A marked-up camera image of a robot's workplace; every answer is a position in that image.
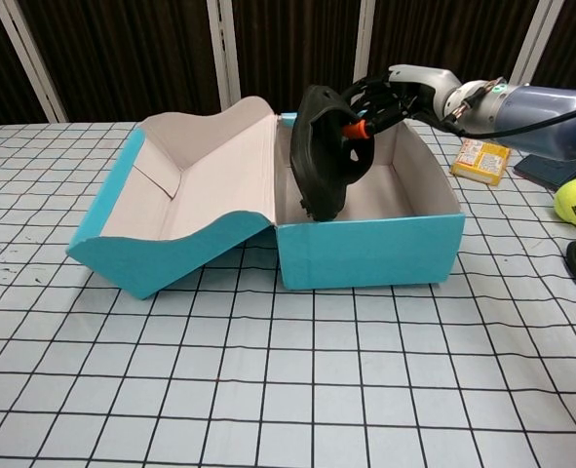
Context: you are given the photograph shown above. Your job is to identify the dark blue wallet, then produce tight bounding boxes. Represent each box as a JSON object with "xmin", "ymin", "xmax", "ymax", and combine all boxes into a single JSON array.
[{"xmin": 513, "ymin": 153, "xmax": 576, "ymax": 191}]

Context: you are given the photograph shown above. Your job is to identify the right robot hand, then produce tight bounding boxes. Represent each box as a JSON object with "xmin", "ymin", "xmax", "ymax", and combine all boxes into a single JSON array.
[{"xmin": 338, "ymin": 64, "xmax": 463, "ymax": 141}]

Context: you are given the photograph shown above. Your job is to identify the yellow retail blister package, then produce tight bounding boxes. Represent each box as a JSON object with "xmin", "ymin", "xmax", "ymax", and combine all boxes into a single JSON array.
[{"xmin": 450, "ymin": 137, "xmax": 512, "ymax": 186}]

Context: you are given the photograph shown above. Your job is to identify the light blue shoe box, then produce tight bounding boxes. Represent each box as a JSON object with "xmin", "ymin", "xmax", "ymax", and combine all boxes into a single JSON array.
[{"xmin": 65, "ymin": 96, "xmax": 467, "ymax": 301}]

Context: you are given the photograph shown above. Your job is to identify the white screen frame post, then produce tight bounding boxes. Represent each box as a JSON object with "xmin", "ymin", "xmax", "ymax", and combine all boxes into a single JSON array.
[
  {"xmin": 353, "ymin": 0, "xmax": 389, "ymax": 87},
  {"xmin": 0, "ymin": 0, "xmax": 69, "ymax": 123},
  {"xmin": 509, "ymin": 0, "xmax": 564, "ymax": 87},
  {"xmin": 207, "ymin": 0, "xmax": 243, "ymax": 111}
]

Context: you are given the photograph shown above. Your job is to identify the white grid tablecloth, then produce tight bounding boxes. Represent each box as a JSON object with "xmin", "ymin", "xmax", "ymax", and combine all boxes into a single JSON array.
[{"xmin": 0, "ymin": 116, "xmax": 576, "ymax": 468}]

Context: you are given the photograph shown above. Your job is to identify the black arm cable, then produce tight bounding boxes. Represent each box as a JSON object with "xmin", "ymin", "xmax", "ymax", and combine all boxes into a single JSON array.
[{"xmin": 441, "ymin": 80, "xmax": 576, "ymax": 138}]

